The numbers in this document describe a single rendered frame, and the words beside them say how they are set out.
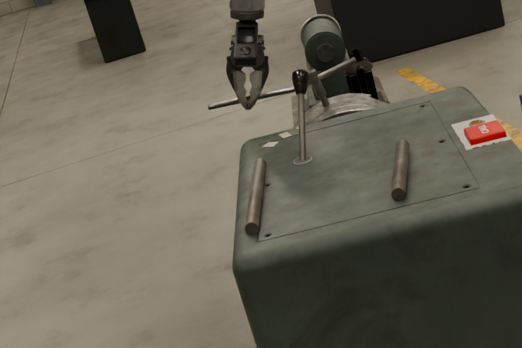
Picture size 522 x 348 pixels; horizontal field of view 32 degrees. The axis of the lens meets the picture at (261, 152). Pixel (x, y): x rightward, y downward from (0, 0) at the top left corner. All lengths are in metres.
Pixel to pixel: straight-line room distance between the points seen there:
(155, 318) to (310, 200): 2.62
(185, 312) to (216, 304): 0.14
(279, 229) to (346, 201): 0.12
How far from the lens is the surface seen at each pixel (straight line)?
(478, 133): 1.58
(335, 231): 1.38
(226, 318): 3.88
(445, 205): 1.38
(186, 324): 3.93
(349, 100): 2.01
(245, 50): 1.86
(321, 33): 3.08
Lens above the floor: 1.84
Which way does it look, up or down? 19 degrees down
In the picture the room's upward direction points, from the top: 16 degrees counter-clockwise
